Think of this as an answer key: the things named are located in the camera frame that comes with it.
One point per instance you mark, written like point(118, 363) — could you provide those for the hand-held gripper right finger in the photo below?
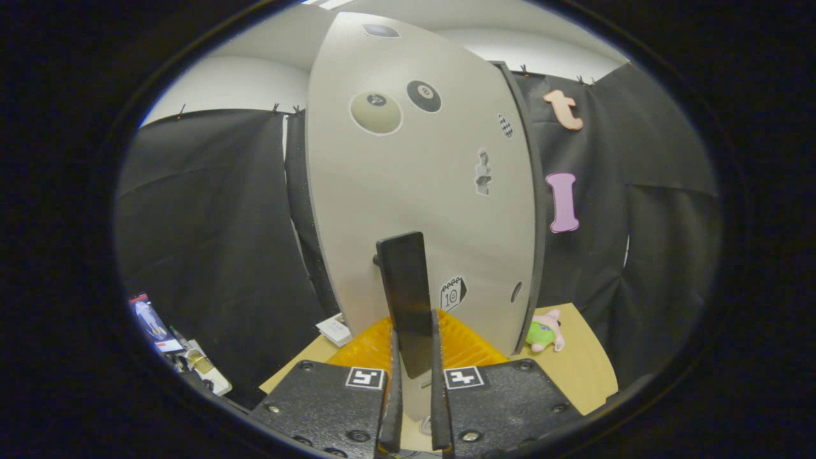
point(440, 395)

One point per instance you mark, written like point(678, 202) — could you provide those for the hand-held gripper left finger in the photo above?
point(393, 395)

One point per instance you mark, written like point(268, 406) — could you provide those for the grey shoe cabinet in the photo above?
point(540, 242)

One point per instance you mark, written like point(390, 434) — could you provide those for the beige shoe cabinet door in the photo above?
point(414, 178)

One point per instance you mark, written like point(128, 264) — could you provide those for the green and pink plush toy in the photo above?
point(545, 331)

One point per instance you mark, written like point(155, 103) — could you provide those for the white cluttered tray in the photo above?
point(207, 376)

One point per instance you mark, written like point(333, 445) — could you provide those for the black backdrop cloth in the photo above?
point(210, 223)

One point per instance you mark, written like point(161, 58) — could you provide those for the blue printed panel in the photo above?
point(153, 322)

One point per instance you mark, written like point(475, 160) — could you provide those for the long ceiling light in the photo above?
point(331, 2)

